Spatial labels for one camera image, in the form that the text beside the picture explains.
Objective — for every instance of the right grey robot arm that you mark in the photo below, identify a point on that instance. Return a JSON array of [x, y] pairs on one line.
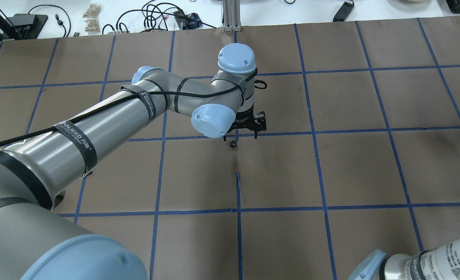
[[440, 263]]

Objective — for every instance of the aluminium frame post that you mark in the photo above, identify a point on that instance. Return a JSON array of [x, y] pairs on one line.
[[231, 15]]

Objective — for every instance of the black power adapter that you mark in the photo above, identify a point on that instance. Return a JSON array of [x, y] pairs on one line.
[[344, 11]]

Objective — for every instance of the brown paper table cover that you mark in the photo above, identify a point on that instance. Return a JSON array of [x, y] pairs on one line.
[[362, 149]]

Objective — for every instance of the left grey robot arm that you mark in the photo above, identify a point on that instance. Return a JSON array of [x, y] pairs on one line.
[[35, 243]]

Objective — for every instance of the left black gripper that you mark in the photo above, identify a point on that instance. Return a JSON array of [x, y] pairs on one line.
[[245, 116]]

